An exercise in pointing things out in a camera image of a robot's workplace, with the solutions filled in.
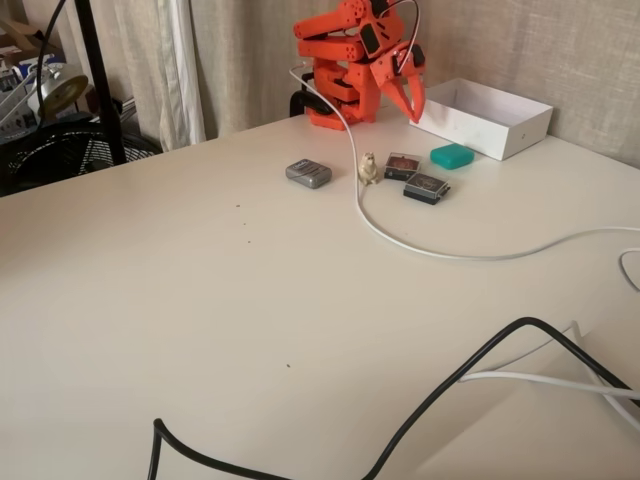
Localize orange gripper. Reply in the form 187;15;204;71
369;42;428;127

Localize green rounded cube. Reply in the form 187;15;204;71
430;143;475;173

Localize white cardboard bin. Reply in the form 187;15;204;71
408;77;555;162

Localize black clear-lidded ink pad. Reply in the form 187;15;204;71
383;151;423;182
402;171;453;205

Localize small beige animal figurine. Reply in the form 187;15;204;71
358;151;382;187

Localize black table clamp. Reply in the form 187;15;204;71
289;89;334;119

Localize grey metal tin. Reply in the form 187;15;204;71
285;158;334;191

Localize white sheer curtain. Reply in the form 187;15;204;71
157;0;207;152

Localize black metal pole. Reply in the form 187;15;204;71
73;0;129;166

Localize black floor fan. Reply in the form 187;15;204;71
0;122;164;197

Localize silver desk lamp head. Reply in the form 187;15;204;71
27;62;90;121

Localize brown cardboard box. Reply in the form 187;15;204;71
0;18;64;69

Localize thin gripper servo wire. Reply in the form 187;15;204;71
384;0;422;61

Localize long white usb cable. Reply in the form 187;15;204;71
288;62;640;262

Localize thick black cable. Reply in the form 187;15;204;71
148;316;640;480

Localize thin black lamp cord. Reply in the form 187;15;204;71
35;0;69;119

